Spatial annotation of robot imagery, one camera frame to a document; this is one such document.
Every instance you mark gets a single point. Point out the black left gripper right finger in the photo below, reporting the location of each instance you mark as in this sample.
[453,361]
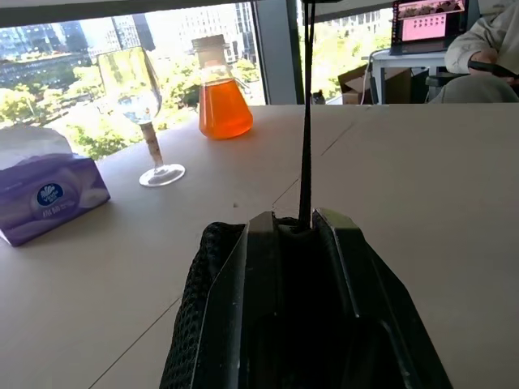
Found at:
[373,308]

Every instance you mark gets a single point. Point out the flask with orange liquid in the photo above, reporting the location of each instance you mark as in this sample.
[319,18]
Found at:
[223,109]

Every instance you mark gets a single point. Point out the purple tissue box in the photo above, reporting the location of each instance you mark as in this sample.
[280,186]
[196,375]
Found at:
[52,198]

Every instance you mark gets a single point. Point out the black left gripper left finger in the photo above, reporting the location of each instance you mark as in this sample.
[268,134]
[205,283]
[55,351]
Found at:
[231,308]

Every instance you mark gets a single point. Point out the white desk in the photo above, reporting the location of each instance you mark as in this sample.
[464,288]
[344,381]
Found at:
[405,61]

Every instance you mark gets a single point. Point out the person in beige clothing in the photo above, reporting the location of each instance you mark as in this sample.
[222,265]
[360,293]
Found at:
[478,87]

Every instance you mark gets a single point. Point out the black handheld controller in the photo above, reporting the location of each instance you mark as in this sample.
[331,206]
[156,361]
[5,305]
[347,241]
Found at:
[500,71]

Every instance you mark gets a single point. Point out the dark window frame post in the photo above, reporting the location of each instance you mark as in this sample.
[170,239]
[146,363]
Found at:
[280,52]

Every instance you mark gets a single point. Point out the bystander bare hand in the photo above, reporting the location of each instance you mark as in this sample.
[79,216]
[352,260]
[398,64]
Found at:
[482,56]

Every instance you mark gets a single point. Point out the brown cardboard box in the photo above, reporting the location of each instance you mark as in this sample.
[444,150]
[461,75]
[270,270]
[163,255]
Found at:
[359,85]

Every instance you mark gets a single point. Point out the laptop with pink screen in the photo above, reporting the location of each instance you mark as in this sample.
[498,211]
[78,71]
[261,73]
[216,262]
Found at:
[425,24]

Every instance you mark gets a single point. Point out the clear champagne glass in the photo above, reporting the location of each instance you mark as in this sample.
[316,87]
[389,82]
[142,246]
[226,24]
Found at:
[129,89]

